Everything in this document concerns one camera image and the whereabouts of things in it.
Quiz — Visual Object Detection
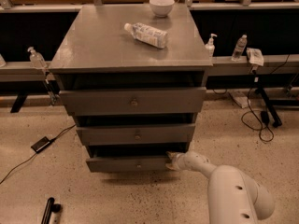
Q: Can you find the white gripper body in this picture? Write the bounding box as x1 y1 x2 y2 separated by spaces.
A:
172 153 190 171

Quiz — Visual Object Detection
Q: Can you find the grey bottom drawer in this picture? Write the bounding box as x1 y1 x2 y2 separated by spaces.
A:
86 143 189 173

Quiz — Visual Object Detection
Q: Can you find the grey drawer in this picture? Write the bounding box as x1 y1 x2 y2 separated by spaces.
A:
77 124 195 146
86 143 189 173
60 88 206 116

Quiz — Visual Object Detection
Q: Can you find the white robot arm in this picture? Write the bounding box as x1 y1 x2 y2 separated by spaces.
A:
167 150 275 224

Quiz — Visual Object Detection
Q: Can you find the grey middle drawer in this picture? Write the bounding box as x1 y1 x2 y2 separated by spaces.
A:
77 124 195 146

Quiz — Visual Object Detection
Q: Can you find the grey top drawer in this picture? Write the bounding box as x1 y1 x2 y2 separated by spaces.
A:
60 88 206 116

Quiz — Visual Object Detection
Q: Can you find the grey drawer cabinet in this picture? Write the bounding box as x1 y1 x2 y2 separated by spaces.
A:
48 3 214 173

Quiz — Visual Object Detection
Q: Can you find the flat paper on floor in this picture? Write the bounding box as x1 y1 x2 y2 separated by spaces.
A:
229 91 250 109

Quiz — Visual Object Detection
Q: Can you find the black stand leg right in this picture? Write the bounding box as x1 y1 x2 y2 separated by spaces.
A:
255 87 282 128

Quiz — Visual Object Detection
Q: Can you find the black stand leg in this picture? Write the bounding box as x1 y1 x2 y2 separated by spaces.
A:
255 87 282 128
10 93 27 113

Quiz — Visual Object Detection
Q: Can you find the white pump dispenser bottle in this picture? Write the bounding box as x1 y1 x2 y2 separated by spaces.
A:
206 34 217 58

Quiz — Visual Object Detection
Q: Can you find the lying plastic water bottle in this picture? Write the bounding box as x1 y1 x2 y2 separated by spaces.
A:
124 22 168 49

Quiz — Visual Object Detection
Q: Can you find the black power adapter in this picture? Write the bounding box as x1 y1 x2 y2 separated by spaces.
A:
31 136 50 153

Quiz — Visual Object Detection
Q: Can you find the white crumpled packet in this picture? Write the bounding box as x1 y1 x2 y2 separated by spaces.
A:
247 48 264 66

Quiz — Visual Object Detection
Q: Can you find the standing clear water bottle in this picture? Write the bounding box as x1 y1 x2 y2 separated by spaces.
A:
232 35 248 61

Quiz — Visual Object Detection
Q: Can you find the white ceramic bowl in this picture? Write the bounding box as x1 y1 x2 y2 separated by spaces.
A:
149 0 175 17

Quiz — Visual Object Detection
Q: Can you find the black stand leg left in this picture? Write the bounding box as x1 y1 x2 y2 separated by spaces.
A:
10 93 27 113

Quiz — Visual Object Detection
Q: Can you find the clear pump bottle left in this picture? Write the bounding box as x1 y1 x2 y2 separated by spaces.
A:
27 47 47 69

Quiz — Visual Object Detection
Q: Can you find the grey bench rail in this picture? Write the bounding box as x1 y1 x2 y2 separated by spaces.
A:
0 54 299 82

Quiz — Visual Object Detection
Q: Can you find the black handle object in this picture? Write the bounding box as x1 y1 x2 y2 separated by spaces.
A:
41 197 62 224

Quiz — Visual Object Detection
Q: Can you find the black adapter cable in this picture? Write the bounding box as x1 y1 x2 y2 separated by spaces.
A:
0 123 77 186

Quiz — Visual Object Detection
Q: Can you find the black cable loop right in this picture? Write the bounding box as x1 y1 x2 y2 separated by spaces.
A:
240 53 292 144

